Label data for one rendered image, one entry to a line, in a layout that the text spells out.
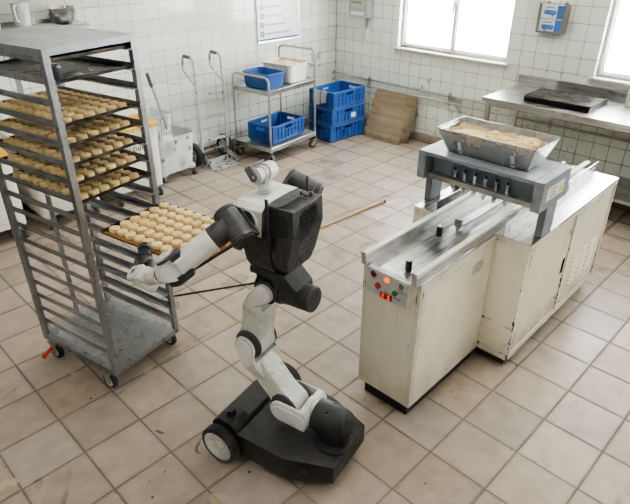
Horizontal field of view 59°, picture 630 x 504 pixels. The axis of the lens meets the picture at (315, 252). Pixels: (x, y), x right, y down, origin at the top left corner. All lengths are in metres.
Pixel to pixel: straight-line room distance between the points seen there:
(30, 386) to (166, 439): 0.93
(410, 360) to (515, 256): 0.79
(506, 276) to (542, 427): 0.80
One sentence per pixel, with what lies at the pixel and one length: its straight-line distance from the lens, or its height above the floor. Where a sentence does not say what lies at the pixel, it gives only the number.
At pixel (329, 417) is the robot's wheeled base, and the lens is 2.60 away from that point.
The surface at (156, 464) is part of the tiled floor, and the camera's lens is 2.97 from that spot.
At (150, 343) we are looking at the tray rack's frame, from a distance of 3.43.
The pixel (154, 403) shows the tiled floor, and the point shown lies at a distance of 3.26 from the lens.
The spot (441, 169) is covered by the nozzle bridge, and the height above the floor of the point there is 1.07.
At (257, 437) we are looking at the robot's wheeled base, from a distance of 2.77.
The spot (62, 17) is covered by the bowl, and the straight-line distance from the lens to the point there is 5.43.
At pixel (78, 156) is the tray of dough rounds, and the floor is 1.33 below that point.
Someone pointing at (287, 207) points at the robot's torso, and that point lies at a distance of 2.08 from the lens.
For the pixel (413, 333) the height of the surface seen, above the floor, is 0.56.
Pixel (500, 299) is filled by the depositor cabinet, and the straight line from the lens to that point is 3.25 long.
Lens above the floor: 2.21
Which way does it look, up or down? 30 degrees down
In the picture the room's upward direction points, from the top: straight up
